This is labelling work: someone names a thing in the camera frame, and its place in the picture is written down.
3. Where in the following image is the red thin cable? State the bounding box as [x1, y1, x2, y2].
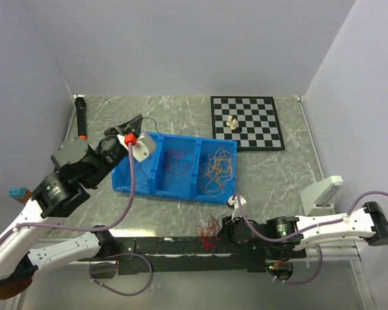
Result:
[163, 149, 197, 177]

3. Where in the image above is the blue three-compartment plastic bin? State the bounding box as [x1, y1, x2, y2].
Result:
[111, 131, 239, 206]

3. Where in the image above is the yellow thin cable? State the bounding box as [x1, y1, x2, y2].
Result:
[199, 147, 236, 198]

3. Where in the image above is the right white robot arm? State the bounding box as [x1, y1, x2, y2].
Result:
[217, 201, 388, 258]

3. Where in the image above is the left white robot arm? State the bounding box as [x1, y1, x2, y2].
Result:
[0, 114, 156, 300]

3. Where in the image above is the black marker orange cap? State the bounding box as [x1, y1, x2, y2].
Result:
[74, 97, 87, 140]

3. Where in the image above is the white stand device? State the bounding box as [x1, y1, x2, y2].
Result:
[300, 176, 343, 216]

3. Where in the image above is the white chess piece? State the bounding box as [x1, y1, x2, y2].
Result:
[230, 119, 238, 130]
[226, 115, 233, 127]

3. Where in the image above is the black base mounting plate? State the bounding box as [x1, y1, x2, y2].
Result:
[76, 234, 308, 276]

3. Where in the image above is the black and white chessboard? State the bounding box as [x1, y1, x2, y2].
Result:
[210, 96, 285, 151]

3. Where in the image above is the blue and brown toy block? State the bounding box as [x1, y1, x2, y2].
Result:
[8, 187, 32, 203]

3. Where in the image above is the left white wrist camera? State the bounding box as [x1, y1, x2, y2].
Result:
[116, 133, 156, 163]

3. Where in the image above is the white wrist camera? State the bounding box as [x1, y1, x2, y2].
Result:
[116, 133, 156, 163]
[226, 196, 247, 220]

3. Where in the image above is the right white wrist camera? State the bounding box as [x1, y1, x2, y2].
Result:
[226, 196, 247, 220]

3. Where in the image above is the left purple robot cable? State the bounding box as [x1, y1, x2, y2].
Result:
[0, 141, 153, 296]

